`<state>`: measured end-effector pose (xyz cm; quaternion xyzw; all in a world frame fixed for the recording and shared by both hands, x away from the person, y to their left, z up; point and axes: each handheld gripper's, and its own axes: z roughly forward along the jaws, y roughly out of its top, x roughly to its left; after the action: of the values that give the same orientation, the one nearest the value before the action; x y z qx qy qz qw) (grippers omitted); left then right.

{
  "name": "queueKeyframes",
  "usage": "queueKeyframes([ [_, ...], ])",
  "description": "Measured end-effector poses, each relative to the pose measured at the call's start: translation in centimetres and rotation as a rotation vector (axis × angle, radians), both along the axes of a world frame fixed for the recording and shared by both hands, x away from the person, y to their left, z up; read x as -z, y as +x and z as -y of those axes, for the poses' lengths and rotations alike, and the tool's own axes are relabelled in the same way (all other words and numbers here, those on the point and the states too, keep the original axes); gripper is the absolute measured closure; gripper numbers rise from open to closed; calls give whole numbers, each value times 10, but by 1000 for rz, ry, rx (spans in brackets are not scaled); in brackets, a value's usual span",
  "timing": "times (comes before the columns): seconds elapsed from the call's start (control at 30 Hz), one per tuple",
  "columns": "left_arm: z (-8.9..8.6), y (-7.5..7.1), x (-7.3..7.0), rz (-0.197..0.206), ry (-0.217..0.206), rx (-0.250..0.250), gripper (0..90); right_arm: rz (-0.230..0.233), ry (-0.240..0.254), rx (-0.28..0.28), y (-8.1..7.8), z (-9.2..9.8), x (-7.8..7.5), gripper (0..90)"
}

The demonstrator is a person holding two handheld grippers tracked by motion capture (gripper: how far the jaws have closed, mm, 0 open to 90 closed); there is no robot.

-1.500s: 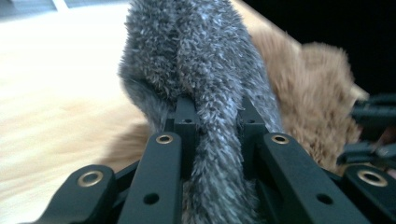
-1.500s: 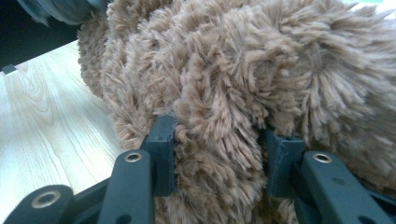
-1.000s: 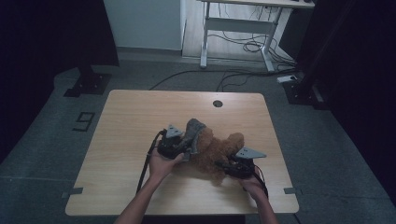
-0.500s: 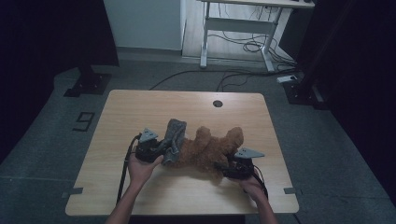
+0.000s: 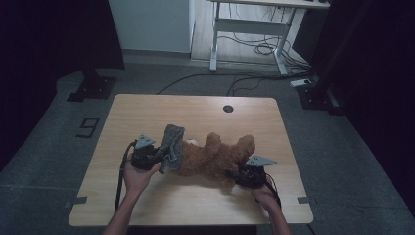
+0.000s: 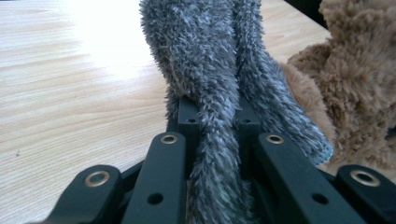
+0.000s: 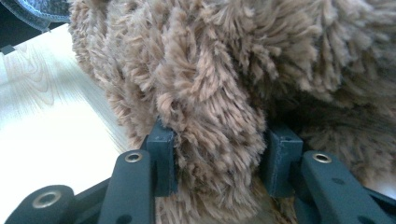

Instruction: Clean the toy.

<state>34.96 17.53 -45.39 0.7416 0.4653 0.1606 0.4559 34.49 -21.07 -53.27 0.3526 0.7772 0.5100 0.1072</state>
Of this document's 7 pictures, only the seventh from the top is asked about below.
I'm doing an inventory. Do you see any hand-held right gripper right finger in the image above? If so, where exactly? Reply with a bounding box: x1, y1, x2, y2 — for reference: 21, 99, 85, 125
261, 124, 304, 199

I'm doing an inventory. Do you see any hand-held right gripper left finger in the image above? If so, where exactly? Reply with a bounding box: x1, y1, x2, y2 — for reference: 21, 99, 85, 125
141, 119, 179, 198

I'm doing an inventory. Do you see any brown plush teddy bear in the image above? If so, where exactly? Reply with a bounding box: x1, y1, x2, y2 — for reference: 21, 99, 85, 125
68, 0, 396, 224

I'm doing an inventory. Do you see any grey tape mark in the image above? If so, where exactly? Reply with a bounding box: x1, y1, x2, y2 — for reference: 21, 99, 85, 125
0, 44, 17, 56

